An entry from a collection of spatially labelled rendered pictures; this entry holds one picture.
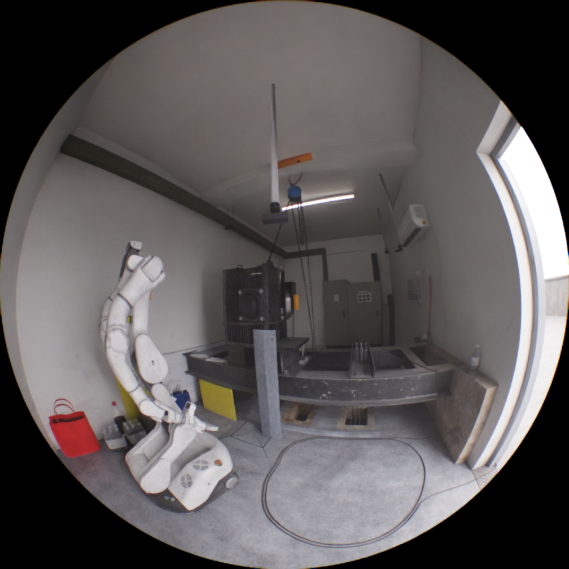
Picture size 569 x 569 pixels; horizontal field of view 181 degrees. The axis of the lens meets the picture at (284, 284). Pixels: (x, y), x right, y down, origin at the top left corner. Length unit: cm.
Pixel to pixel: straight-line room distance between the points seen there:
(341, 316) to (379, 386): 312
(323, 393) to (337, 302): 314
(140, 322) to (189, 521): 121
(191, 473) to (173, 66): 258
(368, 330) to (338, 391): 308
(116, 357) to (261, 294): 121
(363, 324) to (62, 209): 526
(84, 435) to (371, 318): 506
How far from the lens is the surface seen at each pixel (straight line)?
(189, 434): 115
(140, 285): 70
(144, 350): 88
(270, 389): 152
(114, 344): 67
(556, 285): 838
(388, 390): 157
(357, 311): 442
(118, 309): 68
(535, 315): 135
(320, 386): 155
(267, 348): 140
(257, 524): 135
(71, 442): 203
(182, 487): 124
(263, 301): 152
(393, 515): 141
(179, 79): 182
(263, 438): 184
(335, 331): 450
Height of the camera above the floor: 126
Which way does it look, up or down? 6 degrees up
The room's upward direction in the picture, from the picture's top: 2 degrees counter-clockwise
